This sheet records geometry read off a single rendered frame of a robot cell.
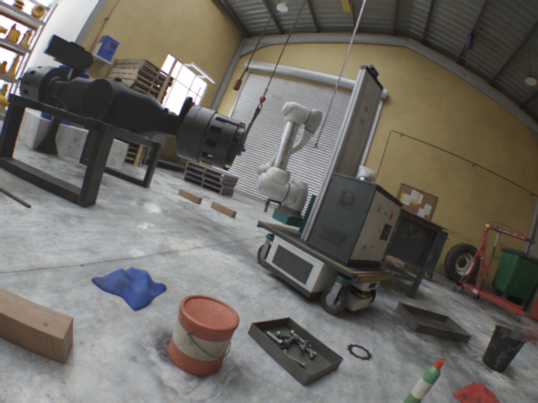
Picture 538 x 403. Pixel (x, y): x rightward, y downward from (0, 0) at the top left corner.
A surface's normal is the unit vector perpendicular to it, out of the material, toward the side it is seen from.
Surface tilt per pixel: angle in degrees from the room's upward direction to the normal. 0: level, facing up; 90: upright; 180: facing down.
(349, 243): 90
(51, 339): 90
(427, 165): 90
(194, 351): 90
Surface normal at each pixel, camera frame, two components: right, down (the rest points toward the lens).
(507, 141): -0.33, -0.06
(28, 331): 0.34, 0.19
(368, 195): -0.70, -0.22
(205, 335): 0.14, 0.12
